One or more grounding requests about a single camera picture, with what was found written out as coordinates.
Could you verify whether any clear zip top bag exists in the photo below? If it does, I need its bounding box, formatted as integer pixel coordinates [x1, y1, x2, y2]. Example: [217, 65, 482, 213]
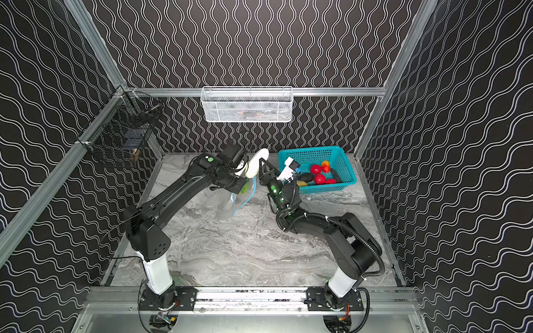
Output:
[217, 177, 257, 219]

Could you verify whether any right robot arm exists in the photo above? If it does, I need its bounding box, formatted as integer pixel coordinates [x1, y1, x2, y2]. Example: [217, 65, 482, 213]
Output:
[258, 158, 385, 300]

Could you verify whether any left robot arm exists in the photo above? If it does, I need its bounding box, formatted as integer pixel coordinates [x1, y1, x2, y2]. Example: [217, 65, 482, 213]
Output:
[124, 144, 249, 296]

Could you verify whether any dark toy eggplant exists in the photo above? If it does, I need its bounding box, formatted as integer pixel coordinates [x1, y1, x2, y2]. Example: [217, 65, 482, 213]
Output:
[298, 172, 315, 183]

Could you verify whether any red toy tomato lower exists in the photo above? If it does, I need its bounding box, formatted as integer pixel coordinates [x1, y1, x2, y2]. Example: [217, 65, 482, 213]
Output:
[314, 173, 326, 185]

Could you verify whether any red toy tomato upper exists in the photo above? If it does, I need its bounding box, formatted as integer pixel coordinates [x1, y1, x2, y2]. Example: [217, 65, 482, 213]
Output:
[310, 165, 322, 175]

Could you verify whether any teal plastic basket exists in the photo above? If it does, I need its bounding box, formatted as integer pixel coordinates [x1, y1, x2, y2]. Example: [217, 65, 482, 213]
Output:
[278, 146, 357, 194]

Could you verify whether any orange red toy pepper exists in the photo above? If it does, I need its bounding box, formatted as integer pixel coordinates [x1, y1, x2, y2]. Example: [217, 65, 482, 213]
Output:
[321, 160, 331, 173]

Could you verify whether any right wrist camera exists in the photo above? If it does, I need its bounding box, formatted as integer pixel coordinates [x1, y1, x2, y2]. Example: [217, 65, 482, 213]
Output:
[276, 157, 301, 182]

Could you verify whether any white mesh wall basket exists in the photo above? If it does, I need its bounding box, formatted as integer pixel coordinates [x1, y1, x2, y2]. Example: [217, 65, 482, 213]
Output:
[200, 86, 294, 123]

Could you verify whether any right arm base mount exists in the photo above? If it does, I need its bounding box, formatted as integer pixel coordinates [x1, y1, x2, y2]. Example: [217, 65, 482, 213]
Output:
[303, 286, 369, 332]

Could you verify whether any black wire wall basket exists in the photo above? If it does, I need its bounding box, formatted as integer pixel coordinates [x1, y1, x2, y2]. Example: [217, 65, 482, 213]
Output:
[81, 87, 164, 169]

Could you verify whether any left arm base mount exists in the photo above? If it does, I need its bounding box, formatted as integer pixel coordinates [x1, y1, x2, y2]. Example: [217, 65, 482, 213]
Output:
[137, 284, 198, 332]

